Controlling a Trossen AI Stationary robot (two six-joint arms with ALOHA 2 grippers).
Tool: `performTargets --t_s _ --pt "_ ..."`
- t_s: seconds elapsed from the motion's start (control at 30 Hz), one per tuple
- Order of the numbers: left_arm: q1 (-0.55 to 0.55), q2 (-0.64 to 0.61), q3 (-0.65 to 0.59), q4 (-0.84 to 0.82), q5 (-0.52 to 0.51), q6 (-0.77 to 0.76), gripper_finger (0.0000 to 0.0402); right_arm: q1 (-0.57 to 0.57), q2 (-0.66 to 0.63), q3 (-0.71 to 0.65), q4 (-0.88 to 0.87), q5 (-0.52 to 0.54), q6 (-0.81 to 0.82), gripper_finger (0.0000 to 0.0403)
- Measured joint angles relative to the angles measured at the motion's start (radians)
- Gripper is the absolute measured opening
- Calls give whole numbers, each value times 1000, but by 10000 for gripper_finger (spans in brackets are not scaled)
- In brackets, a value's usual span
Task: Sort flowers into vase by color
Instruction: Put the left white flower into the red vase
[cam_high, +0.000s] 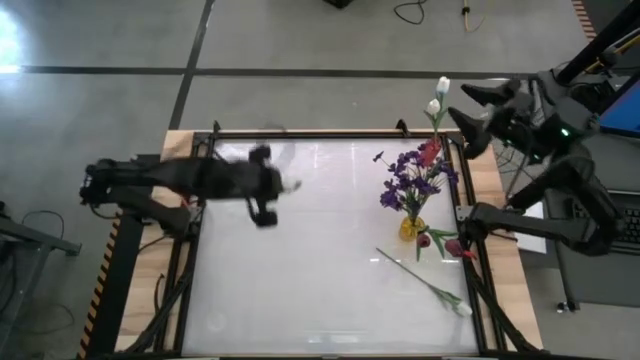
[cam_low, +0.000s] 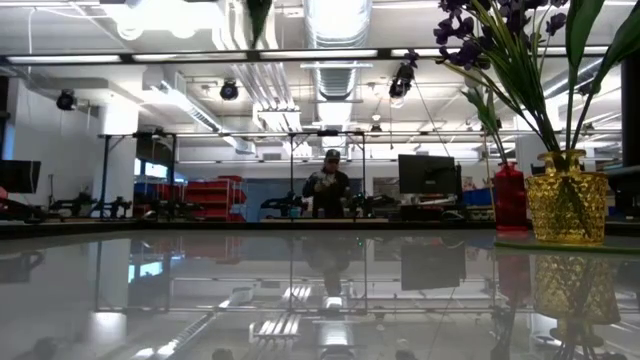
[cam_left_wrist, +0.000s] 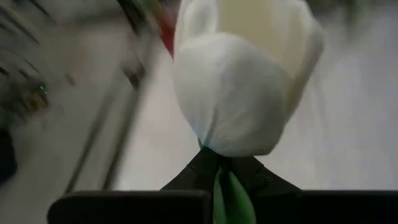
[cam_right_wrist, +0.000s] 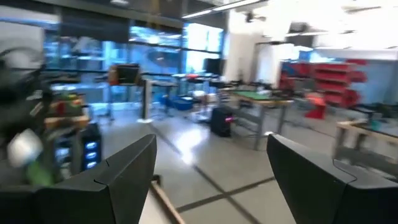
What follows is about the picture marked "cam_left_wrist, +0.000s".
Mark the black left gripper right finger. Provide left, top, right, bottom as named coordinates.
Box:
left=229, top=154, right=398, bottom=224

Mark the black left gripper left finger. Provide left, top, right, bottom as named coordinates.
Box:
left=46, top=149, right=218, bottom=224

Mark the white artificial tulip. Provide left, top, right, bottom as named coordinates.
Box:
left=172, top=0, right=326, bottom=224

